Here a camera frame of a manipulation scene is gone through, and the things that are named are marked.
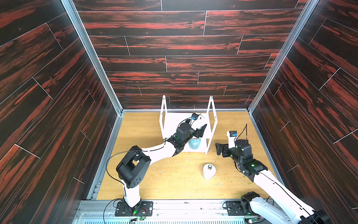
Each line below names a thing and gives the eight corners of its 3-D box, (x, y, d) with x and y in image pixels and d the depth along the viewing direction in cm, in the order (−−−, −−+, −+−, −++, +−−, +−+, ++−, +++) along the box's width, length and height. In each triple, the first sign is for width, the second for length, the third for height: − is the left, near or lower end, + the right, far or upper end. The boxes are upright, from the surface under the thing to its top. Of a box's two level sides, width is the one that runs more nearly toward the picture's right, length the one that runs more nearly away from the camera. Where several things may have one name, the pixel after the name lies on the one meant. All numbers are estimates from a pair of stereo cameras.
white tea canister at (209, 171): (203, 179, 85) (204, 174, 79) (201, 169, 89) (203, 164, 83) (213, 179, 85) (216, 174, 79) (212, 169, 89) (214, 164, 83)
